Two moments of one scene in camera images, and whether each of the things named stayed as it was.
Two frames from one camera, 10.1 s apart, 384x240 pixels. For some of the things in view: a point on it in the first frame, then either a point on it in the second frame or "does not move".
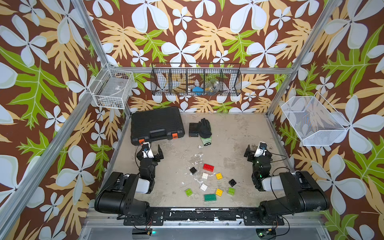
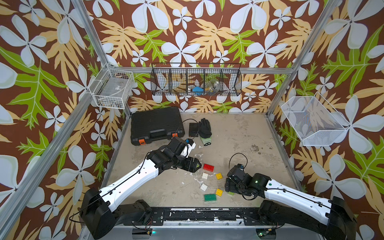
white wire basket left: (111, 88) does not move
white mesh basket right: (312, 120) does not move
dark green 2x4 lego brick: (210, 197) does not move
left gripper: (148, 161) to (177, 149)
